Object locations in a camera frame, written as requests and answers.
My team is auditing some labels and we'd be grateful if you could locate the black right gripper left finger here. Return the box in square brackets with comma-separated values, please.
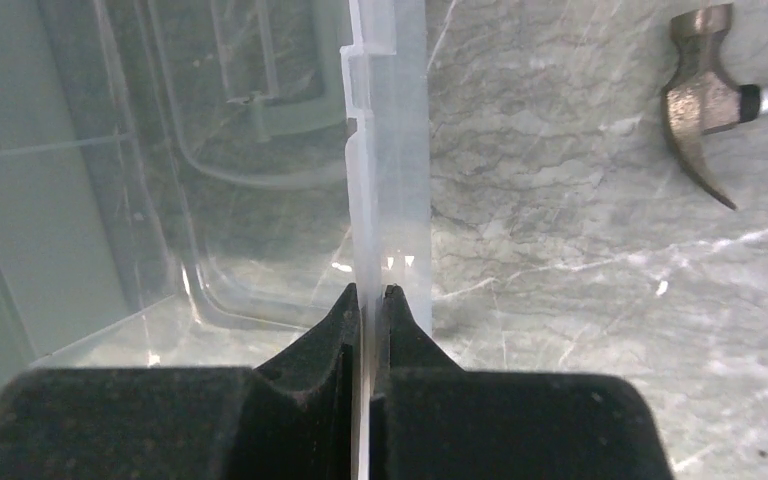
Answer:
[0, 285, 359, 479]

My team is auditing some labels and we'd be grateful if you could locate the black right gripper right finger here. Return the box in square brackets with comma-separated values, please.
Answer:
[370, 285, 673, 479]

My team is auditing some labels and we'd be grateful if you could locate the green toolbox carry handle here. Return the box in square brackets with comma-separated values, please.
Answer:
[210, 1, 348, 141]

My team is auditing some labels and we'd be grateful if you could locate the black handle claw hammer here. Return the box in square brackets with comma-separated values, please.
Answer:
[660, 3, 768, 211]

